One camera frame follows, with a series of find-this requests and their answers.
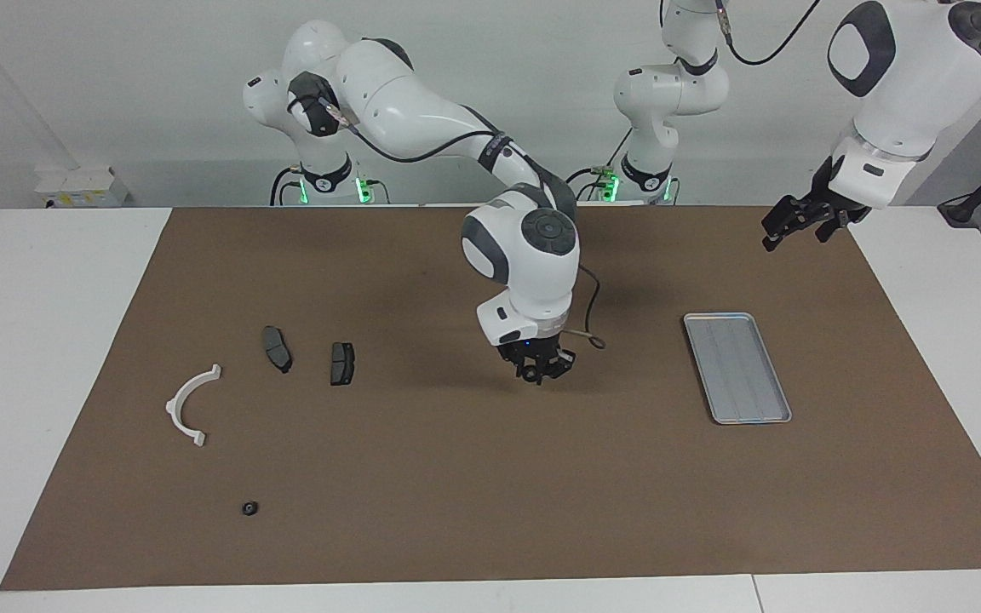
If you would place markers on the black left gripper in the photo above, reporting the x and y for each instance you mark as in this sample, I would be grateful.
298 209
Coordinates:
823 197

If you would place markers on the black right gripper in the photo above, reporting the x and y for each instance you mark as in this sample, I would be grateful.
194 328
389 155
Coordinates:
533 351

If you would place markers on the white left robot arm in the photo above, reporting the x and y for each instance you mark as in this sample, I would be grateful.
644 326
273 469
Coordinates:
916 77

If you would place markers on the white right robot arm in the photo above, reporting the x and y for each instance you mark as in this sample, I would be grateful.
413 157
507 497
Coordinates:
405 94

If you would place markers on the silver metal tray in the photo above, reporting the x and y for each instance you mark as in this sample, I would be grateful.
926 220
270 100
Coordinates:
737 366

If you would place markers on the brown table mat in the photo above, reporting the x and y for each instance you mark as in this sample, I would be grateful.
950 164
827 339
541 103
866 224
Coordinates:
422 477

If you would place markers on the rectangular dark grey brake pad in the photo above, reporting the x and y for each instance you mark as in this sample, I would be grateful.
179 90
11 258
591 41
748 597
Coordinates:
341 363

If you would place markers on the curved dark grey brake pad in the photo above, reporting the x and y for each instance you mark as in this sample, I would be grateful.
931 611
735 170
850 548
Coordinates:
276 347

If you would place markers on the white power strip box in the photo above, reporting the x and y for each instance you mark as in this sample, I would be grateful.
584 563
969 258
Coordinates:
73 183

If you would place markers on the white curved plastic bracket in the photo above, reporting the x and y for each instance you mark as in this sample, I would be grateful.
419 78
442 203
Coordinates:
174 410

